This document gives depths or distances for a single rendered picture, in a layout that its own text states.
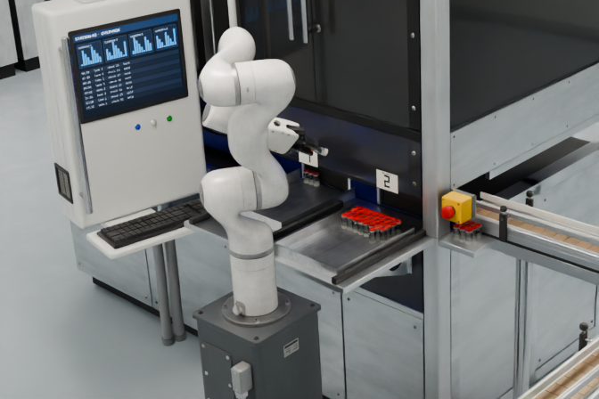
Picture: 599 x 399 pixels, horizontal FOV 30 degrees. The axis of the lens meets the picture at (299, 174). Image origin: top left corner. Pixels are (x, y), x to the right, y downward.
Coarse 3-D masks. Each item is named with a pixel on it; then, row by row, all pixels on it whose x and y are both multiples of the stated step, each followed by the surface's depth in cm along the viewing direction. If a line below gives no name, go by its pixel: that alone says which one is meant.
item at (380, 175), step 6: (378, 174) 345; (384, 174) 343; (390, 174) 341; (378, 180) 346; (390, 180) 342; (396, 180) 340; (378, 186) 347; (390, 186) 343; (396, 186) 341; (396, 192) 342
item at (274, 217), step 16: (288, 176) 380; (304, 192) 373; (320, 192) 372; (336, 192) 371; (352, 192) 366; (272, 208) 362; (288, 208) 362; (304, 208) 361; (320, 208) 357; (272, 224) 348
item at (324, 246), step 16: (320, 224) 345; (336, 224) 349; (288, 240) 336; (304, 240) 340; (320, 240) 339; (336, 240) 339; (352, 240) 338; (368, 240) 337; (288, 256) 329; (304, 256) 324; (320, 256) 329; (336, 256) 329; (352, 256) 328; (368, 256) 324; (320, 272) 321; (336, 272) 316
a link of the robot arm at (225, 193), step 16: (208, 176) 289; (224, 176) 288; (240, 176) 288; (208, 192) 287; (224, 192) 286; (240, 192) 287; (208, 208) 289; (224, 208) 288; (240, 208) 290; (256, 208) 292; (224, 224) 290; (240, 224) 292; (256, 224) 296; (240, 240) 293; (256, 240) 293; (272, 240) 298; (240, 256) 295; (256, 256) 295
